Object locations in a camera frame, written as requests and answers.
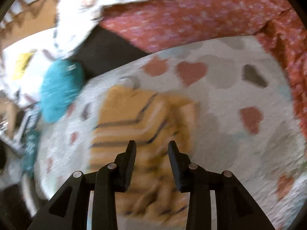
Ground yellow striped knit sweater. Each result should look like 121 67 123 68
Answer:
89 85 199 227

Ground white quilted heart blanket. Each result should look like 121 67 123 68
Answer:
35 36 306 229

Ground teal blue soft pouch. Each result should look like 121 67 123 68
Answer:
39 59 85 123

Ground white yellow plastic bag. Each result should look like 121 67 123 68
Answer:
1 28 59 108

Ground white floral duvet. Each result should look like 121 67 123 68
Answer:
55 0 149 58

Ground orange floral bed sheet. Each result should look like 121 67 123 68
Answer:
100 0 306 132

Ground wooden headboard spindles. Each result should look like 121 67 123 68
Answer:
1 0 58 39

